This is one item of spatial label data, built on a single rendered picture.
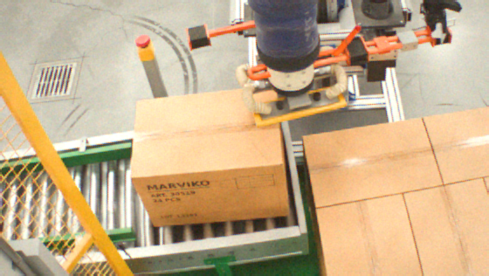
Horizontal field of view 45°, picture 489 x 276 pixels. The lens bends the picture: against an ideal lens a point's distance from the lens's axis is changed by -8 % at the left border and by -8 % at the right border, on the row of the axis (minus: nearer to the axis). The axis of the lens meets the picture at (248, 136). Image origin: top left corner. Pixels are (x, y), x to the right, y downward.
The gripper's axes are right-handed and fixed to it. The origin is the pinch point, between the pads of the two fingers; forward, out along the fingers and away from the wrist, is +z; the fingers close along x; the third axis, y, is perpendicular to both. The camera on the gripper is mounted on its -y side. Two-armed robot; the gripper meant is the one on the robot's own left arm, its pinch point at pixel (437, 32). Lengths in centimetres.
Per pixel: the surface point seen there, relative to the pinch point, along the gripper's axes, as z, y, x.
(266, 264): 126, 83, 14
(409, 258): 71, 26, 56
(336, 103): 11, 47, 14
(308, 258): 126, 62, 17
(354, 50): -1.6, 35.6, 1.9
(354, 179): 71, 37, 11
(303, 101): 8, 59, 12
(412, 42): -1.4, 12.7, 3.8
